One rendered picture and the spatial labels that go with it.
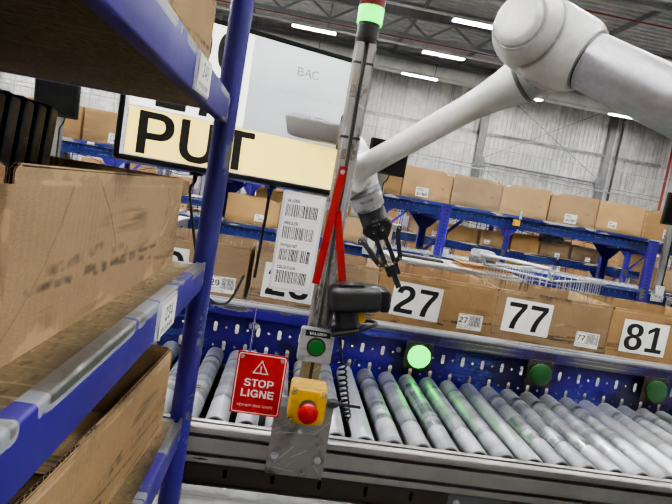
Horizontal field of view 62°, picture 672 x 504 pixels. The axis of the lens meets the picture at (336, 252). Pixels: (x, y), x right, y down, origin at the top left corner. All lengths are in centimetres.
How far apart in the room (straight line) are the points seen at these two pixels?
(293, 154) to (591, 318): 119
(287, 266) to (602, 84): 65
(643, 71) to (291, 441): 93
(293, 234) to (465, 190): 549
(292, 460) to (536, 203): 585
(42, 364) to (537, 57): 92
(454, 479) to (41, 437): 110
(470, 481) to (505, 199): 555
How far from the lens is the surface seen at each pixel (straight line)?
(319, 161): 121
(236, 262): 172
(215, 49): 118
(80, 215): 37
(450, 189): 647
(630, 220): 739
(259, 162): 117
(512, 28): 106
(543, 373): 188
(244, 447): 122
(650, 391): 208
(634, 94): 104
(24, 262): 32
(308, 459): 123
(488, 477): 133
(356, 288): 107
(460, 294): 181
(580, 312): 197
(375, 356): 176
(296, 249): 110
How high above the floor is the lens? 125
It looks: 6 degrees down
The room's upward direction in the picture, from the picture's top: 10 degrees clockwise
